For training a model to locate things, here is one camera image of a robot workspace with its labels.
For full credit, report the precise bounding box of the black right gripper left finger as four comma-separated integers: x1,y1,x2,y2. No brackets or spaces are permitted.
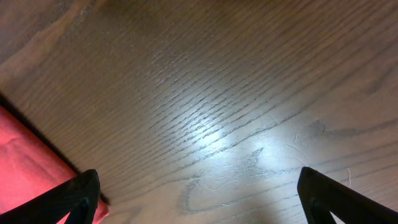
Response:
1,169,100,224

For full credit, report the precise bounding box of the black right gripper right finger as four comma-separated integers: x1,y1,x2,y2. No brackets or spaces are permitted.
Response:
297,167,397,224

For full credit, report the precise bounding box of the orange soccer t-shirt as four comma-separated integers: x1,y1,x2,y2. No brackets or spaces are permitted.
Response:
1,108,109,223

